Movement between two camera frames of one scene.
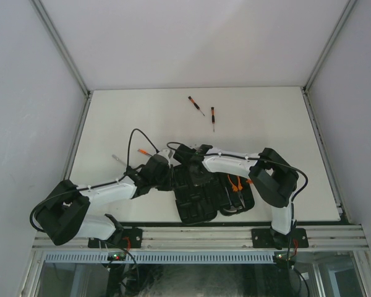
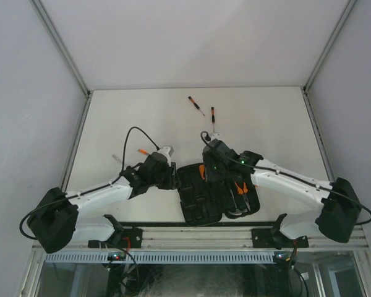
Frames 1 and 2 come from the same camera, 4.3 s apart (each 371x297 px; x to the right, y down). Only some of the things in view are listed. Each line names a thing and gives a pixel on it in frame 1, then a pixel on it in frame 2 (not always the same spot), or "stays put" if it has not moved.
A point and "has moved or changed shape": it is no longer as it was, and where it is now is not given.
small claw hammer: (232, 208) has moved or changed shape
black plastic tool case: (224, 194) stays put
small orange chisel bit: (144, 151) stays put
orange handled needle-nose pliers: (237, 189) has moved or changed shape
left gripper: (170, 185) stays put
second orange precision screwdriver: (213, 117) stays put
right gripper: (200, 184) -> (209, 174)
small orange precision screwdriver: (195, 104) stays put
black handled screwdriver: (114, 156) stays put
